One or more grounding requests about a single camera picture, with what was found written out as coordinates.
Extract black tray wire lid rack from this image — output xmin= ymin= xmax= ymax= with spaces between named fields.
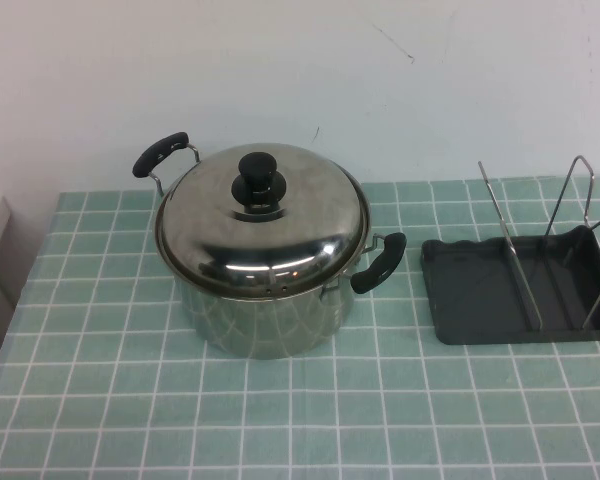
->
xmin=419 ymin=155 xmax=600 ymax=347

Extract green checkered tablecloth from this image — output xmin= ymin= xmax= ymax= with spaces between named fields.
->
xmin=0 ymin=174 xmax=600 ymax=480

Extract stainless steel lid black knob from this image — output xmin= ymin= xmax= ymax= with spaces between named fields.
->
xmin=154 ymin=143 xmax=372 ymax=304

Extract stainless steel pot black handles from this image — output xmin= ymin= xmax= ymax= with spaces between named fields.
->
xmin=132 ymin=131 xmax=408 ymax=360

